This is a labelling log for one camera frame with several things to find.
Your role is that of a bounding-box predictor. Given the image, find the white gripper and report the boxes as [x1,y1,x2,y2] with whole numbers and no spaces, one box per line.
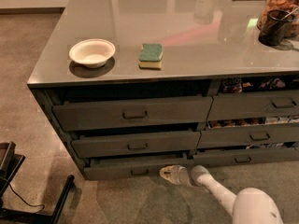
[159,165,192,186]

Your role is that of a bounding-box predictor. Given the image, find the grey drawer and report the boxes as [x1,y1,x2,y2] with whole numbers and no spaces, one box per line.
[198,123,299,148]
[72,131,201,158]
[52,96,212,131]
[84,152,193,180]
[207,90,299,120]
[193,147,299,167]

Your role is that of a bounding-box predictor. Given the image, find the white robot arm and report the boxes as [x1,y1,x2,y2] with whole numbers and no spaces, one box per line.
[160,165,284,224]

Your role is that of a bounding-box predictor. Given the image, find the grey drawer cabinet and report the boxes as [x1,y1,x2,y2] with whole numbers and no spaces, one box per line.
[28,0,299,178]

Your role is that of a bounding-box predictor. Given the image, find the snack packets in top drawer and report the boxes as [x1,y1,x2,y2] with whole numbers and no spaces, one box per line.
[220,76,299,93]

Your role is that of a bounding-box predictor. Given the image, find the green yellow sponge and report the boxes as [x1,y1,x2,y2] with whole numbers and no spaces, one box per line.
[139,44,163,69]

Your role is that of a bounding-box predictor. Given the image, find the white paper bowl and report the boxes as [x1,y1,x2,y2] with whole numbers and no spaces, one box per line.
[69,39,115,68]

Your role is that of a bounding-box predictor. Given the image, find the black mesh cup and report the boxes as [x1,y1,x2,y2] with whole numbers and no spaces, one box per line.
[258,9,295,47]

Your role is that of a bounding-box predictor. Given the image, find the glass jar of nuts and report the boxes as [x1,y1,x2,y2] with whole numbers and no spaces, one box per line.
[257,0,299,37]

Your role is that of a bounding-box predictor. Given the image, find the black cable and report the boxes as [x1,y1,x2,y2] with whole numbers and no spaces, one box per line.
[8,182,46,213]

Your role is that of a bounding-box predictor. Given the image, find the black chair frame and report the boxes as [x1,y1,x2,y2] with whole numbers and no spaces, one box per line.
[3,140,81,224]

